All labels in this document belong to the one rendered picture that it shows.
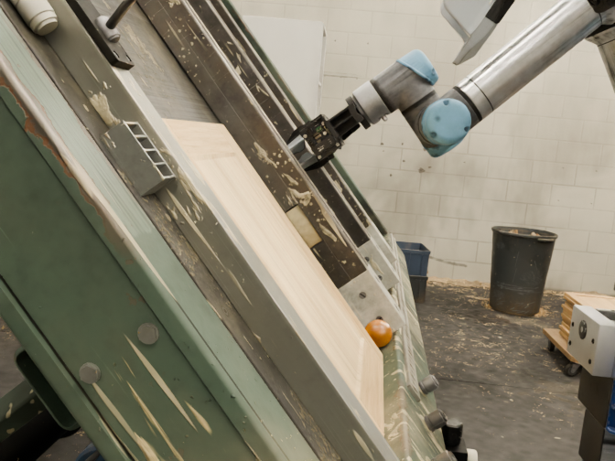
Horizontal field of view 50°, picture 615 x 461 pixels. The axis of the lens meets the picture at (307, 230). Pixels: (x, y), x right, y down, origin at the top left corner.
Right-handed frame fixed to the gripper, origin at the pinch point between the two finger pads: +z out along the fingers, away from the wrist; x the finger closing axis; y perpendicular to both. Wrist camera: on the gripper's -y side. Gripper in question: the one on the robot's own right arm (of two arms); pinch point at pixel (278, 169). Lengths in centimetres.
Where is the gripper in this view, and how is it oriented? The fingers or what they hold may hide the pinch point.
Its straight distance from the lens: 134.0
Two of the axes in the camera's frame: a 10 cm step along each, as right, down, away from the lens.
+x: 5.7, 8.2, 0.4
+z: -8.1, 5.5, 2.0
